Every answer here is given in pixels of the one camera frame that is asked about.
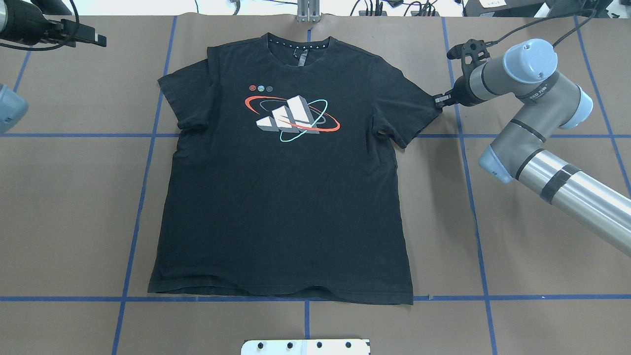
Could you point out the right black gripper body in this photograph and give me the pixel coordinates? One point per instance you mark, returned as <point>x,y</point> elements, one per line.
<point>462,92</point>

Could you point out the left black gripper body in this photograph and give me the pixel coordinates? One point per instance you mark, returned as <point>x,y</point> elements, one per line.
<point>30,23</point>

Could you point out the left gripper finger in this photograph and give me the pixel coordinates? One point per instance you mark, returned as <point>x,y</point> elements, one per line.
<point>100,40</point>

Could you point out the black printed t-shirt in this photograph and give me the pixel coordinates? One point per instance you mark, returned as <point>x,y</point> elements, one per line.
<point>284,178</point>

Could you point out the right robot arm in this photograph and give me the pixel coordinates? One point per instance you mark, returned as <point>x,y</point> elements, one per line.
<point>550,102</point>

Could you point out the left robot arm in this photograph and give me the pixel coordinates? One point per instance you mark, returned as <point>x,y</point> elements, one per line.
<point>44,25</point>

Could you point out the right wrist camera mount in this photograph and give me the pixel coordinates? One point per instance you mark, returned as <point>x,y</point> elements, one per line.
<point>472,54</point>

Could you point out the aluminium frame post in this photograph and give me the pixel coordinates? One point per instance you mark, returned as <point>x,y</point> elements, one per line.
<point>308,11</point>

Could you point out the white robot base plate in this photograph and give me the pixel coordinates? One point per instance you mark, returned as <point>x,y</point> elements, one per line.
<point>307,347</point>

